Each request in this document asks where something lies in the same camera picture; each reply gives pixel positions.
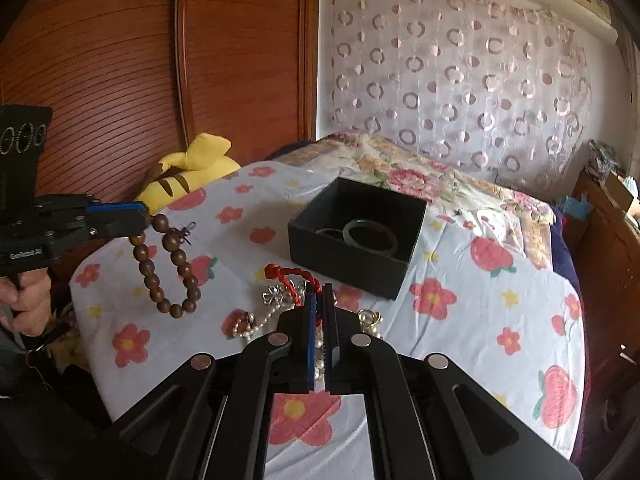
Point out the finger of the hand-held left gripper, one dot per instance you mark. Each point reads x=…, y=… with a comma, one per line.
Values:
x=120, y=225
x=117, y=206

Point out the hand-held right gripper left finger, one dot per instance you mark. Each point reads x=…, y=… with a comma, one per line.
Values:
x=312, y=345

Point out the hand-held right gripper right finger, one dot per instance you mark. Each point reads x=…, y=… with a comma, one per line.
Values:
x=331, y=345

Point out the gold pearl ornament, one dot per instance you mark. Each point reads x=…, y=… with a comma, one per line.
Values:
x=369, y=319

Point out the silver flower brooch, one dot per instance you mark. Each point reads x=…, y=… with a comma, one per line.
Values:
x=274, y=296

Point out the black square jewelry box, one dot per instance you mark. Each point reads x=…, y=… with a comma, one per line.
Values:
x=350, y=272

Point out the person's left hand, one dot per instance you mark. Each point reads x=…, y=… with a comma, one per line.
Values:
x=32, y=305

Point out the yellow plush toy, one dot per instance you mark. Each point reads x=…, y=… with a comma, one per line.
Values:
x=195, y=160

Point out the green jade bangle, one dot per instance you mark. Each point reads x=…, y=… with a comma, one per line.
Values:
x=346, y=236

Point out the strawberry flower print bedsheet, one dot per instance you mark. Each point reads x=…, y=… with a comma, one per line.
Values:
x=475, y=320

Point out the brown wooden wardrobe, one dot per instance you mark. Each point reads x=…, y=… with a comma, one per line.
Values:
x=125, y=60

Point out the floral quilt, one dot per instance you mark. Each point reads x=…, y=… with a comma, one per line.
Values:
x=400, y=170

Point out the person's dark clothing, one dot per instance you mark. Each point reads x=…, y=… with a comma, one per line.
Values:
x=35, y=425

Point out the dark purple blanket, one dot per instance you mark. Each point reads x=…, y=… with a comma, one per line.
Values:
x=565, y=250

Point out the blue plastic bag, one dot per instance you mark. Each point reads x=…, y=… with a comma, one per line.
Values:
x=577, y=207

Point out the sheer circle-patterned curtain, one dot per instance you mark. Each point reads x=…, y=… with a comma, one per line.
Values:
x=450, y=85

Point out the brown wooden cabinet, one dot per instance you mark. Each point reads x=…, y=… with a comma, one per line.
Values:
x=610, y=270

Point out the cardboard box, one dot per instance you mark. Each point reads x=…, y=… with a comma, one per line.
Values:
x=620, y=190

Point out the stack of magazines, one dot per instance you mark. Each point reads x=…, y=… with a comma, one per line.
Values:
x=602, y=157

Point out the white wall air conditioner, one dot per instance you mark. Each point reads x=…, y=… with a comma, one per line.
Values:
x=565, y=0

